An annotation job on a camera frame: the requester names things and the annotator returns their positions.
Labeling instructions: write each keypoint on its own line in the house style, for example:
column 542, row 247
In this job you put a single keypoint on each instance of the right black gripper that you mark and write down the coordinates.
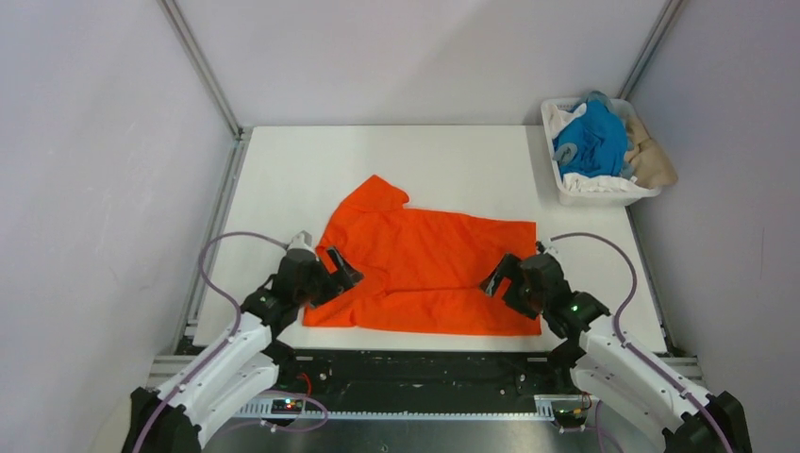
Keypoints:
column 508, row 267

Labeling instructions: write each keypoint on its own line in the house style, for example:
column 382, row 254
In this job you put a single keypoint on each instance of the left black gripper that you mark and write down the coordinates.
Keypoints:
column 345, row 276

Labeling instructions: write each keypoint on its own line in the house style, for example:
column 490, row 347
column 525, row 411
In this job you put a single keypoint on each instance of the electronics board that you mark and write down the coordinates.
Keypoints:
column 570, row 420
column 287, row 406

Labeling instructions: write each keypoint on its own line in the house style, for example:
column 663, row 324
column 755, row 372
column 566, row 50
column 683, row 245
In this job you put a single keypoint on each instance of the orange t shirt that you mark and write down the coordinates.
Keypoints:
column 421, row 268

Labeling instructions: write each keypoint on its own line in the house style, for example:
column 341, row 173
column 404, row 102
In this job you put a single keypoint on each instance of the blue t shirt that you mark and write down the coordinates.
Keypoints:
column 595, row 142

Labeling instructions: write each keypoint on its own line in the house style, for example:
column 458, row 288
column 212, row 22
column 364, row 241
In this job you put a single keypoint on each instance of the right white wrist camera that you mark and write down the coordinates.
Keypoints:
column 546, row 248

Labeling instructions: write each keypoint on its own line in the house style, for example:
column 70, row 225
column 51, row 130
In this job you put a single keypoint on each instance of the beige t shirt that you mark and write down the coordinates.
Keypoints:
column 651, row 166

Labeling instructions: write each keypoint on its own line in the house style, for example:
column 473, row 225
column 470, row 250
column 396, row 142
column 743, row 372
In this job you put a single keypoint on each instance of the right aluminium corner post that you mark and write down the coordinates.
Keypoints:
column 666, row 20

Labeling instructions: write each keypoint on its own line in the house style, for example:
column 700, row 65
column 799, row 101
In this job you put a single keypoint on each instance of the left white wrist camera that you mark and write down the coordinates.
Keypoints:
column 302, row 242

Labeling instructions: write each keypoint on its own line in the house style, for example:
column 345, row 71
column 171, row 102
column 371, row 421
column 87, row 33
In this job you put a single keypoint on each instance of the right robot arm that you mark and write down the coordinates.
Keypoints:
column 602, row 359

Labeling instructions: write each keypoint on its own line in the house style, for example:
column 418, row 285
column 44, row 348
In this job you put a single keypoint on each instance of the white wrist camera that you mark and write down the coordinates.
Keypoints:
column 302, row 242
column 546, row 248

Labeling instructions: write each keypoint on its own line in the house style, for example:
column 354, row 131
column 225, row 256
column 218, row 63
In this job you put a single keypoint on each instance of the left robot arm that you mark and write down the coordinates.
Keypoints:
column 183, row 413

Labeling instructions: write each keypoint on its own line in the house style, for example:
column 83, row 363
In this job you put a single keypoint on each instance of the aluminium corner post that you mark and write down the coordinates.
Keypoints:
column 199, row 62
column 666, row 20

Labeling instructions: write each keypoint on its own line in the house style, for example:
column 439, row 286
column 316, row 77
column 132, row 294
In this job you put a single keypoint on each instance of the white laundry basket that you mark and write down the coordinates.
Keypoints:
column 582, row 191

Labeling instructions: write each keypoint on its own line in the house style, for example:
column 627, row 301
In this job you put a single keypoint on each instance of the left aluminium corner post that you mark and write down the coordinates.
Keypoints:
column 199, row 62

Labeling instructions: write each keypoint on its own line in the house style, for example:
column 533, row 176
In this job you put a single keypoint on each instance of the right electronics board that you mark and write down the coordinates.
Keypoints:
column 570, row 420

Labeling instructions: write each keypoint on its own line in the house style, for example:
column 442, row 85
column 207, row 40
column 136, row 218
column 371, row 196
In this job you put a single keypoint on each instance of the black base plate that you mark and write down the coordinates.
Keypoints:
column 397, row 384

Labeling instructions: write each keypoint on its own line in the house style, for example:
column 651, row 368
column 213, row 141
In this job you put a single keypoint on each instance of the left electronics board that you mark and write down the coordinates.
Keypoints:
column 287, row 406

